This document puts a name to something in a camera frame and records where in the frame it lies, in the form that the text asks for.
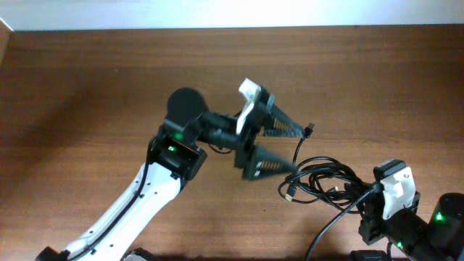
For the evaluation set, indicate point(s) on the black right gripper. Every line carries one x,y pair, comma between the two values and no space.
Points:
372,216

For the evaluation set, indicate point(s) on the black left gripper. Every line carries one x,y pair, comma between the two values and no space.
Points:
247,155

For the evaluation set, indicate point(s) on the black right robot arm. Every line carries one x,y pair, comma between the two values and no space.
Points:
439,239

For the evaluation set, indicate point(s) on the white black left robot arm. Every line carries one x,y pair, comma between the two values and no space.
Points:
173,159

